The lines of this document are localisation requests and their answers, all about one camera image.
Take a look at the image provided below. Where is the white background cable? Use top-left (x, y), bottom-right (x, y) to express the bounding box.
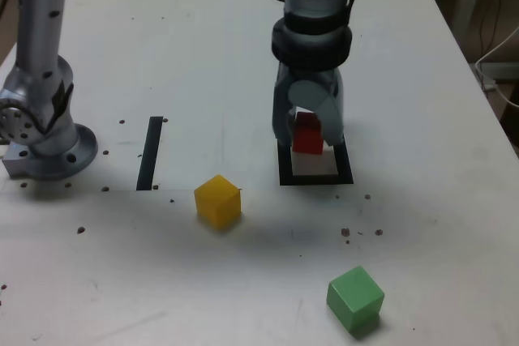
top-left (474, 25), bottom-right (519, 110)

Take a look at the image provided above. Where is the yellow cube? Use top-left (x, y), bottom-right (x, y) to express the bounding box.
top-left (193, 174), bottom-right (242, 230)

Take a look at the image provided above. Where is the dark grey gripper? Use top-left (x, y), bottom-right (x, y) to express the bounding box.
top-left (271, 62), bottom-right (345, 147)

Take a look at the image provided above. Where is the black tape strip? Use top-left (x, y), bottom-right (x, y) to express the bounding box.
top-left (135, 116), bottom-right (165, 192)

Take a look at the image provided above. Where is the grey metal frame post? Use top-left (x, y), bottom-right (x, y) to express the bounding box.
top-left (452, 0), bottom-right (483, 63)

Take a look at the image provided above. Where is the green cube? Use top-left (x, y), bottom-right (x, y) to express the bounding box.
top-left (326, 265), bottom-right (385, 333)

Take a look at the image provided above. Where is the black tape square outline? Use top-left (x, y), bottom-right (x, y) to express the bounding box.
top-left (277, 139), bottom-right (354, 187)

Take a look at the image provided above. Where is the red cube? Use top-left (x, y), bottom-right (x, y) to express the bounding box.
top-left (291, 110), bottom-right (325, 156)

